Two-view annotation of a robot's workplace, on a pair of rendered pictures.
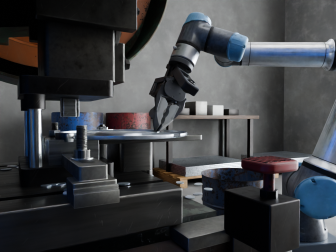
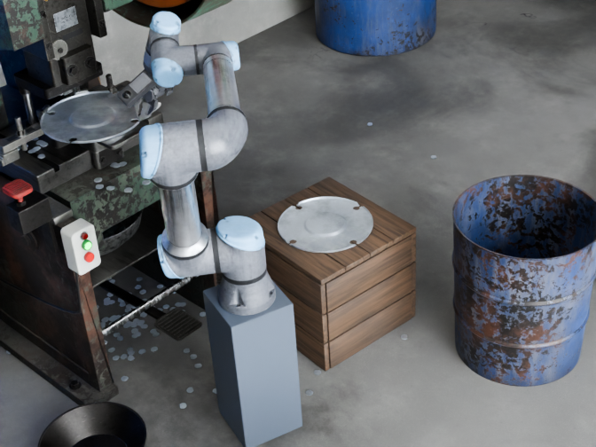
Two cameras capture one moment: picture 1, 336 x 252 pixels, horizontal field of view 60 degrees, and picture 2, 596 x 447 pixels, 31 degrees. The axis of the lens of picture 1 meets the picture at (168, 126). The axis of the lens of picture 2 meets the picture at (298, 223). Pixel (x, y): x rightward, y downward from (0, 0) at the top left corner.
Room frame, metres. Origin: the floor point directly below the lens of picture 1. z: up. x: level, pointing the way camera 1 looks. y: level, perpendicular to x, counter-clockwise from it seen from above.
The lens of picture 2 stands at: (0.47, -2.58, 2.19)
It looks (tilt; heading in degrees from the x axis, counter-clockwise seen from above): 35 degrees down; 74
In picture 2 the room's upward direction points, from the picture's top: 4 degrees counter-clockwise
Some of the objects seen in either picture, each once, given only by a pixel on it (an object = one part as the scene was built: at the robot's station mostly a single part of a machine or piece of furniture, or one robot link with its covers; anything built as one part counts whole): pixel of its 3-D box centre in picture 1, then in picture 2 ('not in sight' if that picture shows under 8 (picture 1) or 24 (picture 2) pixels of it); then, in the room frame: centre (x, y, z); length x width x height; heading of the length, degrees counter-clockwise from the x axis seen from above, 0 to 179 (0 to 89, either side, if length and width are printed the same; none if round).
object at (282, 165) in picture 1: (268, 184); (19, 198); (0.42, -0.15, 0.72); 0.07 x 0.06 x 0.08; 118
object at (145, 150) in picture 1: (143, 161); (107, 142); (0.68, 0.06, 0.72); 0.25 x 0.14 x 0.14; 118
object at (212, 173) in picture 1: (235, 212); (521, 281); (1.76, -0.41, 0.24); 0.42 x 0.42 x 0.48
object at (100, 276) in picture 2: not in sight; (91, 237); (0.60, 0.22, 0.31); 0.43 x 0.42 x 0.01; 28
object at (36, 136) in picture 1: (35, 126); (27, 101); (0.50, 0.23, 0.81); 0.02 x 0.02 x 0.14
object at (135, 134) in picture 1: (123, 133); (92, 116); (0.66, 0.10, 0.78); 0.29 x 0.29 x 0.01
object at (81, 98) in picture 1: (62, 97); (59, 77); (0.60, 0.22, 0.86); 0.20 x 0.16 x 0.05; 28
